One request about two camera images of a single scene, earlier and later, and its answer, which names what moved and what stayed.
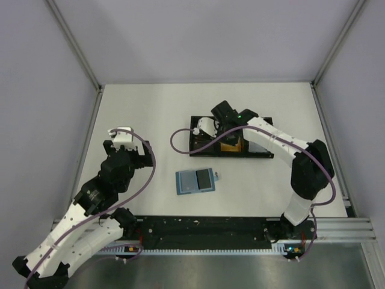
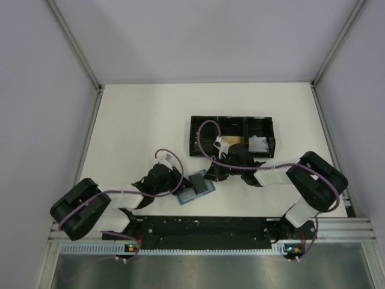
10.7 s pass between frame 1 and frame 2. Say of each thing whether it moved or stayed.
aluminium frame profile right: stayed
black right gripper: moved
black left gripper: moved
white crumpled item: stayed
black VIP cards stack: stayed
